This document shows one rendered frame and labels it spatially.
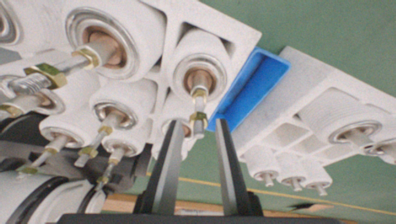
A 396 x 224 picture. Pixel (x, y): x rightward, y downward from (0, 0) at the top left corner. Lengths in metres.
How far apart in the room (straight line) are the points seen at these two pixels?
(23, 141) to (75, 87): 0.51
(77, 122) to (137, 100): 0.17
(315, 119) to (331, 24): 0.28
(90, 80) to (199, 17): 0.23
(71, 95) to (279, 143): 0.56
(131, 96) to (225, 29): 0.19
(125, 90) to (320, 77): 0.38
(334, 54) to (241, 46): 0.40
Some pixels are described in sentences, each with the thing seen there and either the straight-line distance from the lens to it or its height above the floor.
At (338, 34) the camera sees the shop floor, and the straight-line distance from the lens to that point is 0.56.
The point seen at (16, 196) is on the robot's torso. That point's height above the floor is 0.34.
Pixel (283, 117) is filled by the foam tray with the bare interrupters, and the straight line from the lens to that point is 0.38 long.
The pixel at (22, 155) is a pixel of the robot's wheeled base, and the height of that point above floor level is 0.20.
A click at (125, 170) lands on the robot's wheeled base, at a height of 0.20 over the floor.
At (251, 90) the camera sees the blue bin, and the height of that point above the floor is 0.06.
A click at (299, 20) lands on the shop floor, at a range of 0.48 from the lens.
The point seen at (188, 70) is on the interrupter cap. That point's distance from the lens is 0.16.
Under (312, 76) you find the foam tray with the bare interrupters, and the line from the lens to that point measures 0.37.
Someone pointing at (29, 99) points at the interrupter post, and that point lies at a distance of 0.31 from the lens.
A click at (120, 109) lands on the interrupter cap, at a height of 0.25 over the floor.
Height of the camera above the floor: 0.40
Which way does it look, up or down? 48 degrees down
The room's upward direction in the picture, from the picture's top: 178 degrees counter-clockwise
